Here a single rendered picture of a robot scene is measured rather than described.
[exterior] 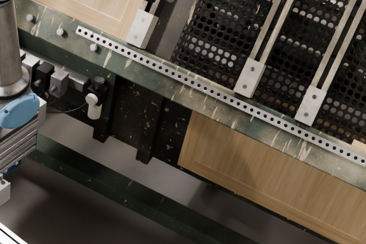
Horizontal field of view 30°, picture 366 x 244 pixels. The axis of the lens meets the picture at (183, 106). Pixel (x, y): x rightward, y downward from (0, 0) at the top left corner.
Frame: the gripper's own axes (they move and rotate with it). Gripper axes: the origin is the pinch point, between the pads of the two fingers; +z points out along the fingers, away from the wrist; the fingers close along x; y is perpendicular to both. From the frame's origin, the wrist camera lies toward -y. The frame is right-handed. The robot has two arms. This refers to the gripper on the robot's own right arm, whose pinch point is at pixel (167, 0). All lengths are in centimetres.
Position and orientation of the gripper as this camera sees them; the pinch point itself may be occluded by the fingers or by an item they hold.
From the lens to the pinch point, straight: 195.4
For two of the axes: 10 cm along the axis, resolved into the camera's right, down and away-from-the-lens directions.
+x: -8.0, -5.1, 3.1
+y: 5.9, -7.5, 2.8
